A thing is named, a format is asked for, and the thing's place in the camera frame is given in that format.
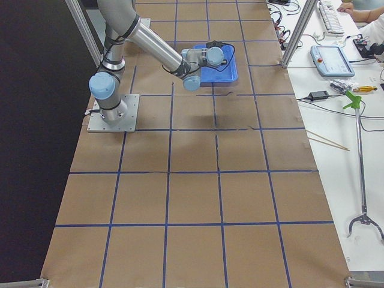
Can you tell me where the person forearm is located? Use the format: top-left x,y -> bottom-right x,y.
337,2 -> 383,23

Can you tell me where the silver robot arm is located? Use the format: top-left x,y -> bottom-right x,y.
89,1 -> 227,122

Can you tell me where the blue plastic tray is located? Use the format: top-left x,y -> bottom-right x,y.
200,45 -> 238,87

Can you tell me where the black power adapter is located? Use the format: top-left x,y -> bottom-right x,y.
308,91 -> 329,101

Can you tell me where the wooden chopstick pair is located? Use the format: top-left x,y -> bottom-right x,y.
306,130 -> 350,151

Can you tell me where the teach pendant tablet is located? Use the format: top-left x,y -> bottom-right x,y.
310,46 -> 355,77

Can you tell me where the yellow tool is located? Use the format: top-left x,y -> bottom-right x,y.
353,86 -> 377,93

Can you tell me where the white keyboard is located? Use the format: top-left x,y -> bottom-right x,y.
317,1 -> 344,37

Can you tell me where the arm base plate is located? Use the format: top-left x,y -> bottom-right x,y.
87,94 -> 140,133

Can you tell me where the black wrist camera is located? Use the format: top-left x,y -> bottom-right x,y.
206,40 -> 225,49

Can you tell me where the green-handled reacher grabber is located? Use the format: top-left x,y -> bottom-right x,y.
343,91 -> 383,244

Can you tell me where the aluminium frame post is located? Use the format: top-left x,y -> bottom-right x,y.
281,0 -> 317,68

